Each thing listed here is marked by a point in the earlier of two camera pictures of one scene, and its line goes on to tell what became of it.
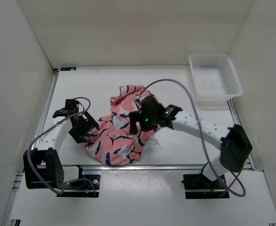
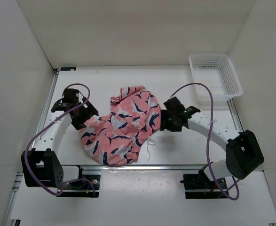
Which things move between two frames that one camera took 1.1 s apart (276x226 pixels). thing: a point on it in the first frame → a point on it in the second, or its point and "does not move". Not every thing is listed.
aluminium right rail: (237, 121) does not move
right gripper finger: (149, 124) → (173, 127)
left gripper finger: (82, 139) → (78, 122)
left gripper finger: (91, 120) → (91, 108)
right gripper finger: (134, 117) → (163, 114)
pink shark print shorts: (113, 144) does not move
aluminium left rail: (47, 102) does not move
